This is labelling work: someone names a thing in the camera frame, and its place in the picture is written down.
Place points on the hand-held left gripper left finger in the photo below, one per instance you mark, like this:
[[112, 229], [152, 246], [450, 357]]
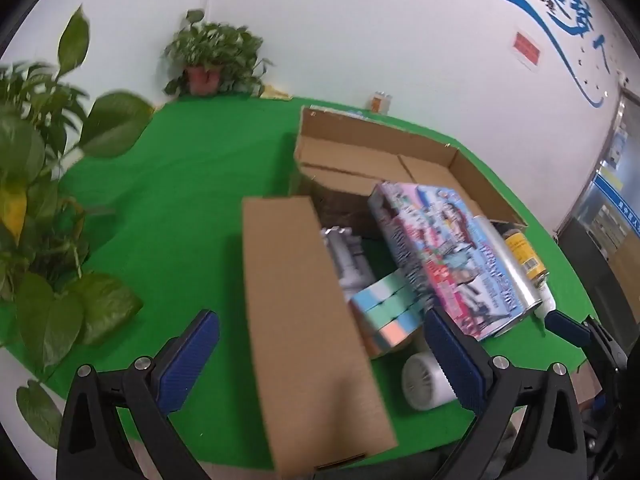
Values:
[[192, 355]]

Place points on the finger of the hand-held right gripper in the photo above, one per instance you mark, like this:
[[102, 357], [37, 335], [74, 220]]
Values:
[[565, 327]]

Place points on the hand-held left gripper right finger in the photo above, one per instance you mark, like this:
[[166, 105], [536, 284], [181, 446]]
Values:
[[452, 360]]

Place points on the white spray bottle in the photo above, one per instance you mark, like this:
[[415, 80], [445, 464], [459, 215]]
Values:
[[545, 305]]

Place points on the white hand-held fan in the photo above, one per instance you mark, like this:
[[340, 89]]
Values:
[[425, 380]]

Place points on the silver metal can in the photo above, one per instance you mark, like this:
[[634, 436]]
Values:
[[505, 280]]

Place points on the yellow can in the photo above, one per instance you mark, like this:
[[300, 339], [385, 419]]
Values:
[[525, 255]]

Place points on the pastel cube puzzle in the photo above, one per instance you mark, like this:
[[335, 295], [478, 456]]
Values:
[[385, 310]]

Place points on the brown cardboard box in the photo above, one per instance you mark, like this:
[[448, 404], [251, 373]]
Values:
[[300, 310]]

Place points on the colourful printed box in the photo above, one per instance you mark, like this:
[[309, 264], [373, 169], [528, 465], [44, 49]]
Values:
[[430, 240]]

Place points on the grey folding phone stand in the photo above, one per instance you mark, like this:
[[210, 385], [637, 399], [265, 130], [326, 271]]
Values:
[[350, 260]]

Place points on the glass door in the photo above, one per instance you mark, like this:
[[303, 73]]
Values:
[[605, 220]]

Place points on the large-leaved green plant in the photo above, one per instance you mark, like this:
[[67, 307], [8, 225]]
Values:
[[45, 310]]

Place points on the green tablecloth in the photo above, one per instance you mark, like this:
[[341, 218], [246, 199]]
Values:
[[175, 185]]

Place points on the small orange glass jar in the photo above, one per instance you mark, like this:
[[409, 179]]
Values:
[[381, 102]]

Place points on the yellow flat packet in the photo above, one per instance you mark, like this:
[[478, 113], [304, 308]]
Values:
[[276, 92]]

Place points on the small potted green plant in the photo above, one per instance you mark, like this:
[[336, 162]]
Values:
[[210, 50]]

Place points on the red wall sign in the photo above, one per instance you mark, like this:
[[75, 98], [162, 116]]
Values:
[[527, 48]]

